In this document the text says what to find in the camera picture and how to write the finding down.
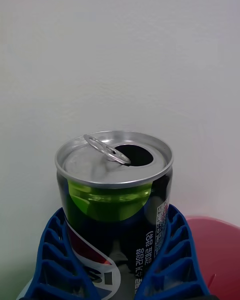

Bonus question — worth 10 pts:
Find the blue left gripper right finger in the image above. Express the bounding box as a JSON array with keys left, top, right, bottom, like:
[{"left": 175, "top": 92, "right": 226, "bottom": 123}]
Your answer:
[{"left": 135, "top": 203, "right": 211, "bottom": 300}]

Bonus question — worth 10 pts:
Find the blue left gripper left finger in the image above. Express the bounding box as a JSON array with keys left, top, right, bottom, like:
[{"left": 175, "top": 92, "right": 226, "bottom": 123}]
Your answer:
[{"left": 30, "top": 206, "right": 101, "bottom": 300}]

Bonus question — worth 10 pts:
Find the black drink can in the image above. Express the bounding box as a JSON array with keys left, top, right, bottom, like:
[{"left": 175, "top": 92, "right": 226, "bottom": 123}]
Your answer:
[{"left": 54, "top": 129, "right": 175, "bottom": 300}]

